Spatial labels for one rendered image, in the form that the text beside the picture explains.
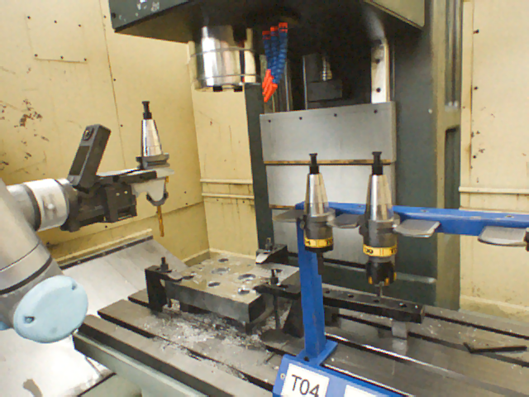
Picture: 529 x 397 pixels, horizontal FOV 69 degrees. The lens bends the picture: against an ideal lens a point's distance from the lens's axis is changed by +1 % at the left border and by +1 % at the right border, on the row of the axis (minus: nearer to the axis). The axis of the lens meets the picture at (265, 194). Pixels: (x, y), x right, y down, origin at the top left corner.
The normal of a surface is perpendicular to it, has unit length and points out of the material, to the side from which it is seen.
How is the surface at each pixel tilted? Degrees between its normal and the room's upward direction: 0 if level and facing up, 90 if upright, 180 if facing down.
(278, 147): 91
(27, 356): 24
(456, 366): 0
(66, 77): 90
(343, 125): 90
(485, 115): 90
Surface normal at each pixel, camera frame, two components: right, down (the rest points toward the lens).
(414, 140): -0.59, 0.19
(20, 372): 0.25, -0.87
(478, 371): -0.08, -0.98
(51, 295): 0.79, 0.05
